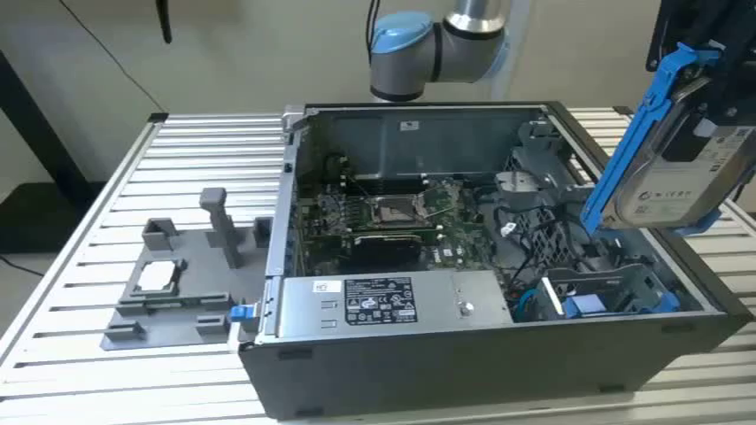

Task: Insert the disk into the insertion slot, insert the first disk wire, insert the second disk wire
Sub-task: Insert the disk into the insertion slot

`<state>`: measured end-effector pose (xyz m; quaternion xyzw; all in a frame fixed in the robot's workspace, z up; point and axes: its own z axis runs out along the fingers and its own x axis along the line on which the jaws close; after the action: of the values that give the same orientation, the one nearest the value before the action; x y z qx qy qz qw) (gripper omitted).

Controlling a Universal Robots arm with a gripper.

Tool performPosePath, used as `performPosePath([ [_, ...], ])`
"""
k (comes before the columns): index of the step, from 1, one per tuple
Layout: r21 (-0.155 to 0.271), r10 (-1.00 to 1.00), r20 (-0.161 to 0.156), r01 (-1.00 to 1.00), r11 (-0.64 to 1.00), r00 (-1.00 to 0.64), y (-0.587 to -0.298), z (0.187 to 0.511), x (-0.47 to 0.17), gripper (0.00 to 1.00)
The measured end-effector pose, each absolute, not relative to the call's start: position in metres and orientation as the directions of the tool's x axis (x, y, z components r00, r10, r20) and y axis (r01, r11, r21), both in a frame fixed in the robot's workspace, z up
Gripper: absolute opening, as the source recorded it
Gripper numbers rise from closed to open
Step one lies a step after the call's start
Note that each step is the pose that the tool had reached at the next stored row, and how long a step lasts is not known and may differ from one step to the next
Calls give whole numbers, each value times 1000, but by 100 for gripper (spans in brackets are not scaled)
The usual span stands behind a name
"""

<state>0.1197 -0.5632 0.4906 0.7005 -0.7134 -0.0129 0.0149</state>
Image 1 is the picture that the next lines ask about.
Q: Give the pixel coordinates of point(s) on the green motherboard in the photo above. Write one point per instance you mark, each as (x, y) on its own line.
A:
(466, 208)

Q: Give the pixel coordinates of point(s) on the black open PC case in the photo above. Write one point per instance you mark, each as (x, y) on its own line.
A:
(442, 376)

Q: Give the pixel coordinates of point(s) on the metal disk bay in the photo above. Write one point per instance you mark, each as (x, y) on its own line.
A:
(590, 276)

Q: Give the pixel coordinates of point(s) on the grey parts rack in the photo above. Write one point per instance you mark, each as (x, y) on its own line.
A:
(194, 274)

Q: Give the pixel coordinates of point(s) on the hard disk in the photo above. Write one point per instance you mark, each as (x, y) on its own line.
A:
(666, 195)

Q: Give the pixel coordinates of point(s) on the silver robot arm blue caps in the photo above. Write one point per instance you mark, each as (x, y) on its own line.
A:
(406, 57)

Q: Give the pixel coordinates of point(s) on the grey metal drive cage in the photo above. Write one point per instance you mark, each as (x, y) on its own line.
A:
(525, 181)

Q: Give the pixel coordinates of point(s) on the silver CPU chip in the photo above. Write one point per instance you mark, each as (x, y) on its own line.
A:
(156, 276)

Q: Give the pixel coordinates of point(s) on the silver power supply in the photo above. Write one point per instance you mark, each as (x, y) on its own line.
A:
(306, 310)

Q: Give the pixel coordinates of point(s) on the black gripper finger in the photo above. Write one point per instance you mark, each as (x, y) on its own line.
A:
(688, 144)

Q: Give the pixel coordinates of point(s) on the blue case latch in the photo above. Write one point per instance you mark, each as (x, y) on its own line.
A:
(237, 314)

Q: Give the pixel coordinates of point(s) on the CPU socket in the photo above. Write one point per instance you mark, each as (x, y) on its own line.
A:
(392, 214)

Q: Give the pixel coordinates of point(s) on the black desk stand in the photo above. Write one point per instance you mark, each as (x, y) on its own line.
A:
(34, 212)

